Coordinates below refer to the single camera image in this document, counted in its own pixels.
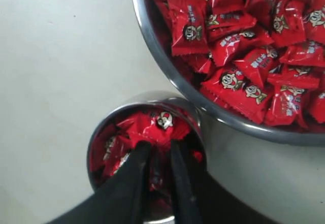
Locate round steel bowl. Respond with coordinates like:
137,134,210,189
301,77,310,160
132,0,324,147

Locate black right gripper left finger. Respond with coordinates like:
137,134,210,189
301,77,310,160
50,141,151,223

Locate red candy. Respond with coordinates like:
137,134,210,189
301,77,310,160
118,109,191,149

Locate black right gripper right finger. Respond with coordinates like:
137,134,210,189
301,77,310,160
171,140,274,224

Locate red wrapped candies pile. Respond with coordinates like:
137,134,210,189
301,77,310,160
151,0,324,133

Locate shiny steel cup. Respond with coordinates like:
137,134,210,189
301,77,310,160
87,92,205,223

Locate red candies in cup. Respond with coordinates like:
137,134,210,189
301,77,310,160
88,107,206,204

